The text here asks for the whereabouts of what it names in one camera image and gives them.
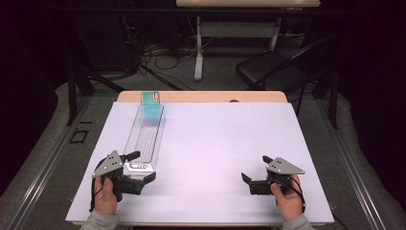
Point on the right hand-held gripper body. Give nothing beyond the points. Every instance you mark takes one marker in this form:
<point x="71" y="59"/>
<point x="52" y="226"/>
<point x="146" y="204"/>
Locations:
<point x="282" y="167"/>

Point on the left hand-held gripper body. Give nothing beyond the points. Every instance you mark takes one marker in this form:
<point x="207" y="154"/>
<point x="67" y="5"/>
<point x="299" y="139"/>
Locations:
<point x="110" y="164"/>

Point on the clear plastic bin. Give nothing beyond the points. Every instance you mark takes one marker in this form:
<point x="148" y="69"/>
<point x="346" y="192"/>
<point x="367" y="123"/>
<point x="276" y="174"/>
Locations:
<point x="145" y="143"/>

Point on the translucent blue phone case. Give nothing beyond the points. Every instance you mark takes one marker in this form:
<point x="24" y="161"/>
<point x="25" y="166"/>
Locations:
<point x="151" y="110"/>

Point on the person's left hand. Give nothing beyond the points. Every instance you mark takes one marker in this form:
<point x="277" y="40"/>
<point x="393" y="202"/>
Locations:
<point x="105" y="199"/>

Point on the person's right hand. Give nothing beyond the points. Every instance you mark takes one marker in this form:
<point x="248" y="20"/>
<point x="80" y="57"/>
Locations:
<point x="290" y="204"/>

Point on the white table cover sheet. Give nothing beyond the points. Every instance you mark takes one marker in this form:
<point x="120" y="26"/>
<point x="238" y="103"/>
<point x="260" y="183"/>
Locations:
<point x="210" y="143"/>

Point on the wooden table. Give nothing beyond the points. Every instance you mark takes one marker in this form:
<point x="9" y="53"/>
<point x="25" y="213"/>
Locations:
<point x="198" y="96"/>

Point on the black folding chair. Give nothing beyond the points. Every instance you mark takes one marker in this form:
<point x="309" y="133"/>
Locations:
<point x="265" y="68"/>

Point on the white desk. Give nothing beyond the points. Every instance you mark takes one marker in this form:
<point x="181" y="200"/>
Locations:
<point x="236" y="29"/>

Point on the aluminium floor rail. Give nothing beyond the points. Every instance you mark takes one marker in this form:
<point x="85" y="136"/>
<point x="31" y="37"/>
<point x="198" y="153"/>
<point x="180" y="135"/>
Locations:
<point x="44" y="166"/>
<point x="354" y="172"/>

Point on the black stand post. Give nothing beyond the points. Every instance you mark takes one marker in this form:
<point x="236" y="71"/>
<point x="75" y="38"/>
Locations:
<point x="334" y="102"/>

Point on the black angled stand frame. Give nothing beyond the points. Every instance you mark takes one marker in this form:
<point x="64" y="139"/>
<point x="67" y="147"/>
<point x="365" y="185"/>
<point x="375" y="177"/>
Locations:
<point x="84" y="83"/>

